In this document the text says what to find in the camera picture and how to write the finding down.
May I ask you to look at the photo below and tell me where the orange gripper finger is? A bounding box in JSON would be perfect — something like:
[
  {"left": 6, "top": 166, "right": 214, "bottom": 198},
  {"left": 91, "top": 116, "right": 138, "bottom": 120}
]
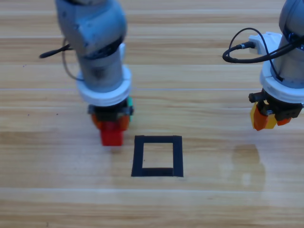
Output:
[
  {"left": 276, "top": 117, "right": 292, "bottom": 126},
  {"left": 118, "top": 115, "right": 130, "bottom": 131},
  {"left": 91, "top": 113, "right": 103, "bottom": 130},
  {"left": 252, "top": 104, "right": 270, "bottom": 131}
]

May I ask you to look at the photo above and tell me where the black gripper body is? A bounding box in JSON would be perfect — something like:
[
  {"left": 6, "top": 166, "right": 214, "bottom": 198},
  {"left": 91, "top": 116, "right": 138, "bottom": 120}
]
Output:
[
  {"left": 87, "top": 97, "right": 134, "bottom": 122},
  {"left": 248, "top": 89, "right": 304, "bottom": 119}
]

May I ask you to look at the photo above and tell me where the yellow wooden block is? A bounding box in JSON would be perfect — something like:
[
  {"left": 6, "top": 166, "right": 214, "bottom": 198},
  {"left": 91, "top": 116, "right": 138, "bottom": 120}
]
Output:
[{"left": 249, "top": 102, "right": 277, "bottom": 130}]

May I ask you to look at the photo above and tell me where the red wooden block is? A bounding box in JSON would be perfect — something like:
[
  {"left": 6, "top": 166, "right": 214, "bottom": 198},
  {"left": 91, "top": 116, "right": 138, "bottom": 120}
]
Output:
[{"left": 101, "top": 121, "right": 124, "bottom": 147}]

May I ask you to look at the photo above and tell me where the green wooden block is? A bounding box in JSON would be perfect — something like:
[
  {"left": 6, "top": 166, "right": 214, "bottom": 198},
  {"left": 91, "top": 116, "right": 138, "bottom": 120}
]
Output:
[{"left": 127, "top": 96, "right": 134, "bottom": 123}]

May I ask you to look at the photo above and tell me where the black tape square outline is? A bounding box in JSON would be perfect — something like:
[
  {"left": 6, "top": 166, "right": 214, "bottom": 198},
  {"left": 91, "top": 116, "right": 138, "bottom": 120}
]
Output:
[{"left": 131, "top": 135, "right": 184, "bottom": 178}]

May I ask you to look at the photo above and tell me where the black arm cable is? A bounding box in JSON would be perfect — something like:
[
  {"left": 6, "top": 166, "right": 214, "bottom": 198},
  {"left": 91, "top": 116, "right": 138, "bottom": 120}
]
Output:
[
  {"left": 222, "top": 28, "right": 304, "bottom": 81},
  {"left": 39, "top": 38, "right": 84, "bottom": 81}
]

